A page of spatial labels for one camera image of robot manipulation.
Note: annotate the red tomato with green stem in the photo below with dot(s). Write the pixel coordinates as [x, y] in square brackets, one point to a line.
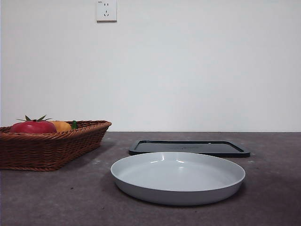
[33, 127]

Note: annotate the black rectangular tray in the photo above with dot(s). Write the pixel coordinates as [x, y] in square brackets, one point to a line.
[188, 147]

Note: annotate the grey round plate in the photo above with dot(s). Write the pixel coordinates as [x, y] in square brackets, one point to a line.
[178, 174]

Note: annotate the small green vegetable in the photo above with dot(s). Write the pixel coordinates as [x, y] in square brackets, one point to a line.
[74, 124]

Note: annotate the brown wicker basket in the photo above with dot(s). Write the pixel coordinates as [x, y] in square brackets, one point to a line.
[47, 150]

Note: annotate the white wall power socket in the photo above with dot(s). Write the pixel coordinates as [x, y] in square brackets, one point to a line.
[107, 11]

